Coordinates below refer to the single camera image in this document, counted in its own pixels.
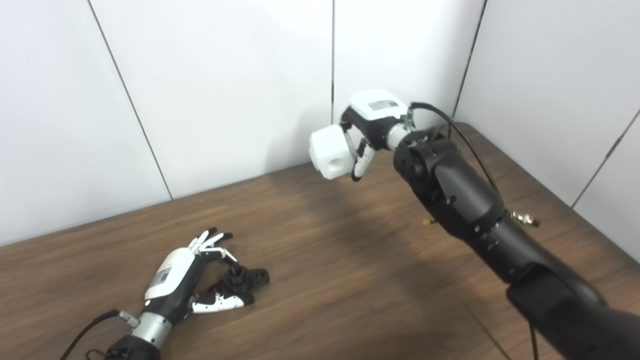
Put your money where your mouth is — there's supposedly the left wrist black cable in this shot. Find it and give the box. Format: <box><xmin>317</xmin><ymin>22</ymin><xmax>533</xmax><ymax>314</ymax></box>
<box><xmin>60</xmin><ymin>309</ymin><xmax>140</xmax><ymax>360</ymax></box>

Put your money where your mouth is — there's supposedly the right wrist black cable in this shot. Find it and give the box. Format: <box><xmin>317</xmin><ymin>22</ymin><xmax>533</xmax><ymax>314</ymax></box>
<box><xmin>409</xmin><ymin>102</ymin><xmax>542</xmax><ymax>360</ymax></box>

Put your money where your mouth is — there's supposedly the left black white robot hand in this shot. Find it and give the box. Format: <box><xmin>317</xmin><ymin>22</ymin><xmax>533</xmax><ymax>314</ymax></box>
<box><xmin>144</xmin><ymin>227</ymin><xmax>247</xmax><ymax>326</ymax></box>

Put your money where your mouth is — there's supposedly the round white plastic piece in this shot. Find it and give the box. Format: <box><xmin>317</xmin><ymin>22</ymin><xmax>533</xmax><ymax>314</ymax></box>
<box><xmin>308</xmin><ymin>124</ymin><xmax>357</xmax><ymax>180</ymax></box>

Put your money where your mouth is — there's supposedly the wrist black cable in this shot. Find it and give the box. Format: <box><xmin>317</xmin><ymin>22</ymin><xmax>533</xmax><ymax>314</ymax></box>
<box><xmin>409</xmin><ymin>102</ymin><xmax>542</xmax><ymax>360</ymax></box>
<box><xmin>60</xmin><ymin>309</ymin><xmax>140</xmax><ymax>360</ymax></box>

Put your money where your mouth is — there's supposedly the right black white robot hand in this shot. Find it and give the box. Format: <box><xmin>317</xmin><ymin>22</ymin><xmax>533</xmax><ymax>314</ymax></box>
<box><xmin>340</xmin><ymin>90</ymin><xmax>416</xmax><ymax>182</ymax></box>

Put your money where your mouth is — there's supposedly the black plastic holder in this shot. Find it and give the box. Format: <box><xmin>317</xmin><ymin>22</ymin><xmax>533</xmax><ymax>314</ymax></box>
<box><xmin>207</xmin><ymin>265</ymin><xmax>271</xmax><ymax>304</ymax></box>

